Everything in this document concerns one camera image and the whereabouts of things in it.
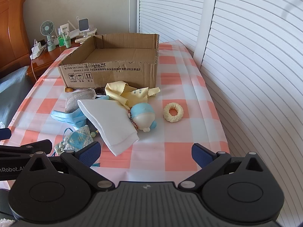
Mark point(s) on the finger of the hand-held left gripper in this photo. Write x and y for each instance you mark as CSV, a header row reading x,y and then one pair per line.
x,y
4,134
28,147

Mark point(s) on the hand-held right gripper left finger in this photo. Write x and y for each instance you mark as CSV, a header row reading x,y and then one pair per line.
x,y
91,151

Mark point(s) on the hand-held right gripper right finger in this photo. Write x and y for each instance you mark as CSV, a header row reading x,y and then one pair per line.
x,y
200,153

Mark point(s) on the blue face mask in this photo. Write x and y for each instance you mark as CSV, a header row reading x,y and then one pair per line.
x,y
71,119

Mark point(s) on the cream hair scrunchie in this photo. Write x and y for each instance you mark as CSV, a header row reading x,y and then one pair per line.
x,y
166,113

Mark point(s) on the grey felt pouch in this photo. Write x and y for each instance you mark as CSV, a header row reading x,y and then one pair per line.
x,y
75,99

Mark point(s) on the blue and white soft toy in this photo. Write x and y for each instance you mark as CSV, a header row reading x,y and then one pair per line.
x,y
142,113

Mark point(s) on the yellow cloth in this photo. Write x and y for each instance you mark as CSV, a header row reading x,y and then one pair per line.
x,y
116,91

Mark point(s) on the cardboard box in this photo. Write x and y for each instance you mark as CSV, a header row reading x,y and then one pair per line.
x,y
113,73

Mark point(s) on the white cloth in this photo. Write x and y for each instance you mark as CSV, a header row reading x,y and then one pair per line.
x,y
106,120

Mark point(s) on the blue grey bedding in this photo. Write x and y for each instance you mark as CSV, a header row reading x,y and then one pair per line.
x,y
11,94

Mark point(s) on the orange checked tablecloth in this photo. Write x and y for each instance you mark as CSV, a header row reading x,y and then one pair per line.
x,y
180,85

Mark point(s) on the wooden nightstand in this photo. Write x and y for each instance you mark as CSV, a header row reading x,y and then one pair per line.
x,y
47,59

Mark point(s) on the white louvered door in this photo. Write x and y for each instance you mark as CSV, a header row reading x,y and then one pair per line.
x,y
255,75
170,9

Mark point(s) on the wooden headboard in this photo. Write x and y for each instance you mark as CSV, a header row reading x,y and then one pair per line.
x,y
11,28

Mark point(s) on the green bottle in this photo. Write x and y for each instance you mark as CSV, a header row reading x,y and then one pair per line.
x,y
61,41
65,34

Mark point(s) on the white remote control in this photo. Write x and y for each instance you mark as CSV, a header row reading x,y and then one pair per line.
x,y
81,40

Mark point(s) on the green desk fan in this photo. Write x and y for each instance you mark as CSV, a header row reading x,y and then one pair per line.
x,y
47,27

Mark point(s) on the small standing mirror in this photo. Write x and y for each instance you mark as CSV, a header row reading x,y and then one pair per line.
x,y
82,24

